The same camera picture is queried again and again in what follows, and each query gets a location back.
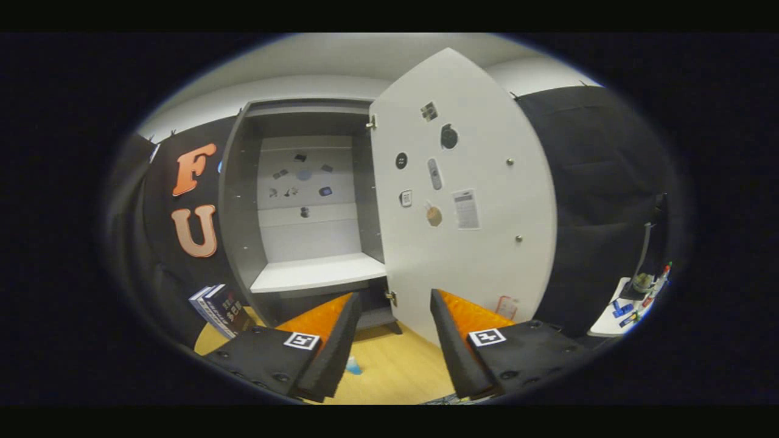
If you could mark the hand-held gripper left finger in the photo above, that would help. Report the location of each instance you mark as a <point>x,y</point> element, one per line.
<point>338,347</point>

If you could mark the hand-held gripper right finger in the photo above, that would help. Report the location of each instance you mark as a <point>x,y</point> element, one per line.
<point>456,353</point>

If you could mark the black backdrop cloth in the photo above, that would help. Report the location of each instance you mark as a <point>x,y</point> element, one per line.
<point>590,182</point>

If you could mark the glass jar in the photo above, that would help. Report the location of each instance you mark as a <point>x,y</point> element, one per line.
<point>642,283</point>

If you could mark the dark blue book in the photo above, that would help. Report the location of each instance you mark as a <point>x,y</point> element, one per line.
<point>231,310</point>

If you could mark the small blue item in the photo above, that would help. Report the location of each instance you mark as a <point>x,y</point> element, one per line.
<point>622,309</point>

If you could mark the white side table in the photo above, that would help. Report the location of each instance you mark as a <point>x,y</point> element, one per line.
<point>602,325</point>

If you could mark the light blue book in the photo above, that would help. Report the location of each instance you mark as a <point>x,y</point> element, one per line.
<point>196,301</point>

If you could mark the white blue tube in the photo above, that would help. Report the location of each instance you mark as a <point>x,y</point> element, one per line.
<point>353,365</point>

